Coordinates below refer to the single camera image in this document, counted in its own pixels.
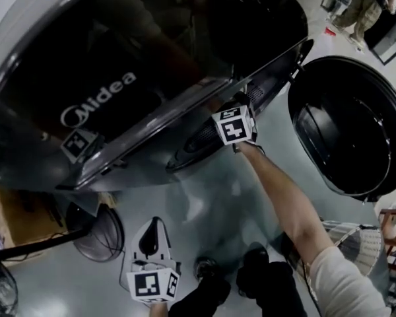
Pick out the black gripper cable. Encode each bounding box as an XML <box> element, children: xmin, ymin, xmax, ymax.
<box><xmin>117</xmin><ymin>249</ymin><xmax>135</xmax><ymax>292</ymax></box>

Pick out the black glass-door cabinet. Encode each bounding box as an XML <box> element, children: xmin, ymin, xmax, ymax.
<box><xmin>362</xmin><ymin>11</ymin><xmax>396</xmax><ymax>66</ymax></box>

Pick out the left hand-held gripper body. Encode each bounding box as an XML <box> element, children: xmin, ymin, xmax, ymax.
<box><xmin>125</xmin><ymin>258</ymin><xmax>182</xmax><ymax>305</ymax></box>

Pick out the brown desk white top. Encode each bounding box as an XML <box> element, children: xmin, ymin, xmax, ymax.
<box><xmin>378</xmin><ymin>208</ymin><xmax>396</xmax><ymax>272</ymax></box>

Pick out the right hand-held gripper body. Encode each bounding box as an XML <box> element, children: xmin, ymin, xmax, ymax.
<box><xmin>211</xmin><ymin>105</ymin><xmax>259</xmax><ymax>146</ymax></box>

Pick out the person's cream shirt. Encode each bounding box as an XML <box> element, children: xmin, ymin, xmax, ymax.
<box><xmin>308</xmin><ymin>245</ymin><xmax>393</xmax><ymax>317</ymax></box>

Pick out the white laundry basket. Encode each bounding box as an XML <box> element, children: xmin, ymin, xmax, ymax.
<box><xmin>282</xmin><ymin>219</ymin><xmax>383</xmax><ymax>277</ymax></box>

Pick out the round black washer door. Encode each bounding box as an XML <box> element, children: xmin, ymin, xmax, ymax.
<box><xmin>287</xmin><ymin>55</ymin><xmax>396</xmax><ymax>203</ymax></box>

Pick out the person's left forearm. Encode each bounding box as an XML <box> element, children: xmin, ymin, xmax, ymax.
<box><xmin>147</xmin><ymin>301</ymin><xmax>170</xmax><ymax>317</ymax></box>

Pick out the brown cardboard box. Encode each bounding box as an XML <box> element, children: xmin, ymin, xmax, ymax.
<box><xmin>0</xmin><ymin>183</ymin><xmax>70</xmax><ymax>251</ymax></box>

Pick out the person's right forearm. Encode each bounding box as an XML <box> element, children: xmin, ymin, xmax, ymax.
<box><xmin>233</xmin><ymin>142</ymin><xmax>334</xmax><ymax>265</ymax></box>

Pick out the black standing fan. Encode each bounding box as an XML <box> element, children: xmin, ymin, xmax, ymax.
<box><xmin>0</xmin><ymin>201</ymin><xmax>125</xmax><ymax>317</ymax></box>

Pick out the black washing machine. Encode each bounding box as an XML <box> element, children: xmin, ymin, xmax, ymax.
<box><xmin>0</xmin><ymin>0</ymin><xmax>315</xmax><ymax>193</ymax></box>

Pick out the person's right leg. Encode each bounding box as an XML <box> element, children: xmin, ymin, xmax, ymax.
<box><xmin>236</xmin><ymin>246</ymin><xmax>308</xmax><ymax>317</ymax></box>

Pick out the person's left leg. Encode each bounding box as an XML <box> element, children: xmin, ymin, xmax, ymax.
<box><xmin>181</xmin><ymin>256</ymin><xmax>232</xmax><ymax>317</ymax></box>

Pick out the person's leg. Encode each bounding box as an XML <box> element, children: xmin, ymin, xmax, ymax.
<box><xmin>236</xmin><ymin>246</ymin><xmax>308</xmax><ymax>317</ymax></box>
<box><xmin>181</xmin><ymin>256</ymin><xmax>232</xmax><ymax>317</ymax></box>

